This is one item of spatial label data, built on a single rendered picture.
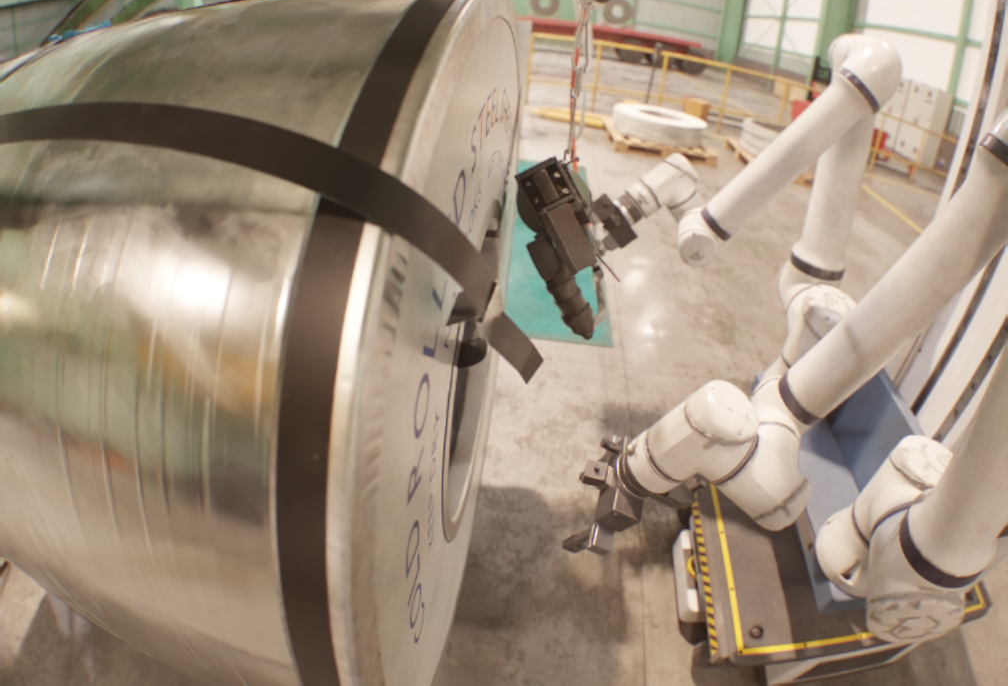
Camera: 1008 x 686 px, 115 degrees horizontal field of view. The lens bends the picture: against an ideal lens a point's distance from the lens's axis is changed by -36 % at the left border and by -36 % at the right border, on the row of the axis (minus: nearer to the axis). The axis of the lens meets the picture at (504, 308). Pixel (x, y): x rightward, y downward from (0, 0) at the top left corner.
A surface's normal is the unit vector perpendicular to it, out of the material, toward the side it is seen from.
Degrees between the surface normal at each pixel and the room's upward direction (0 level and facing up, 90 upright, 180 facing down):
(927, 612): 93
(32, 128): 30
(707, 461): 89
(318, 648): 69
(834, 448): 0
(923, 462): 7
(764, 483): 52
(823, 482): 0
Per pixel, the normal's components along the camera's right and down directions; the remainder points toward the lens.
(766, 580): 0.07, -0.84
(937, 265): -0.82, 0.09
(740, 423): 0.31, -0.58
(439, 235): 0.84, -0.06
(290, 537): -0.07, 0.05
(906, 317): -0.54, 0.41
